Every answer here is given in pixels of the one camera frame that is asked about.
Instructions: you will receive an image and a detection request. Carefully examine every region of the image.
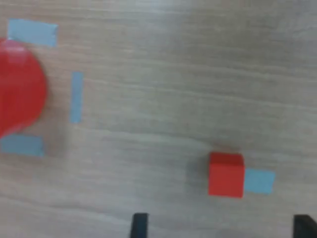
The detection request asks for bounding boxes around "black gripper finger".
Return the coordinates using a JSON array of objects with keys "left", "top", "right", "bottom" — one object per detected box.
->
[
  {"left": 130, "top": 212, "right": 149, "bottom": 238},
  {"left": 293, "top": 214, "right": 317, "bottom": 238}
]

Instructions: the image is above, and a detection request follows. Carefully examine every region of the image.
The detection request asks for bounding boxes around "red cube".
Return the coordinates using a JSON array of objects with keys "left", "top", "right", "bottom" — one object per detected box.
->
[{"left": 208, "top": 152, "right": 246, "bottom": 199}]

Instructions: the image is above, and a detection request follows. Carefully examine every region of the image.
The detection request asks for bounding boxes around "small grey-blue tape piece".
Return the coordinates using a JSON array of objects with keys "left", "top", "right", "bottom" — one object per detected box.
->
[
  {"left": 7, "top": 19, "right": 59, "bottom": 48},
  {"left": 0, "top": 135, "right": 46, "bottom": 158},
  {"left": 244, "top": 169, "right": 276, "bottom": 195}
]

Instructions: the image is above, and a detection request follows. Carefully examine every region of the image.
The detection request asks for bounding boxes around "thin grey-blue tape strip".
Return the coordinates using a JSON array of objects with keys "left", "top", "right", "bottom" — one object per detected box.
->
[{"left": 69, "top": 71, "right": 85, "bottom": 124}]

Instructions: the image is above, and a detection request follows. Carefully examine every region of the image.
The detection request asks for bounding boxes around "red plastic cup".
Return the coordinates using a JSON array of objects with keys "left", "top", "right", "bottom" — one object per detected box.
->
[{"left": 0, "top": 38, "right": 48, "bottom": 138}]

